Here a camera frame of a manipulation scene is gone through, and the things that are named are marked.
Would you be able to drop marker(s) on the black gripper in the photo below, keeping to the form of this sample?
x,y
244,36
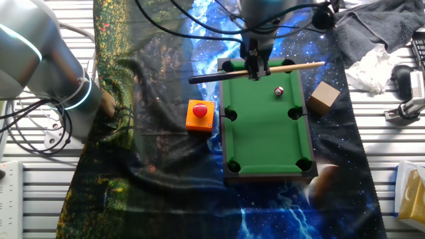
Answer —
x,y
255,54

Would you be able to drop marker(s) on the red and white pool ball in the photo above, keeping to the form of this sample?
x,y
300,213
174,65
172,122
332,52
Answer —
x,y
279,91

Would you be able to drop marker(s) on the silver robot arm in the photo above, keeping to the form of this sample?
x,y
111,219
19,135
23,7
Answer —
x,y
33,49

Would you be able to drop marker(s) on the mini green pool table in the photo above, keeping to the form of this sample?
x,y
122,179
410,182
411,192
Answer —
x,y
262,142

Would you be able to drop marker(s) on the wooden cube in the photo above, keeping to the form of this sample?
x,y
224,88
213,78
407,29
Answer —
x,y
323,98

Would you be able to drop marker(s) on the orange box red button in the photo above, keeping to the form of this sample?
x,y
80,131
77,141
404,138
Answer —
x,y
199,124

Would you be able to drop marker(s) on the crumpled white tissue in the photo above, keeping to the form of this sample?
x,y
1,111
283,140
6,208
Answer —
x,y
372,73

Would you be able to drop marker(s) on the grey towel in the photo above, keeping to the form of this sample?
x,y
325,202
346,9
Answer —
x,y
388,23

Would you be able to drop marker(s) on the black computer mouse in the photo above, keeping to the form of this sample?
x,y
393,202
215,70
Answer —
x,y
401,83

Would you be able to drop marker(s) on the black white device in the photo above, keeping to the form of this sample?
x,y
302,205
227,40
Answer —
x,y
416,86

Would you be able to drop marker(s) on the galaxy and forest printed cloth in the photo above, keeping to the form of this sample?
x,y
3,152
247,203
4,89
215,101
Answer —
x,y
166,199

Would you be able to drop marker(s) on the black keyboard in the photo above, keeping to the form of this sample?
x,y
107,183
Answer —
x,y
420,49

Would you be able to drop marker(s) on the yellow white package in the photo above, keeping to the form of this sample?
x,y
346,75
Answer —
x,y
411,196

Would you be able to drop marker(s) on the white power strip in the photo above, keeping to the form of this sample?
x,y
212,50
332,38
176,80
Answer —
x,y
11,206

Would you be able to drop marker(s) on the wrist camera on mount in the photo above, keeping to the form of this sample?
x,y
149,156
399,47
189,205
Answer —
x,y
322,18

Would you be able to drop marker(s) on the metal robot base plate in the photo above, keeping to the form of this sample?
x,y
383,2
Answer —
x,y
54,137

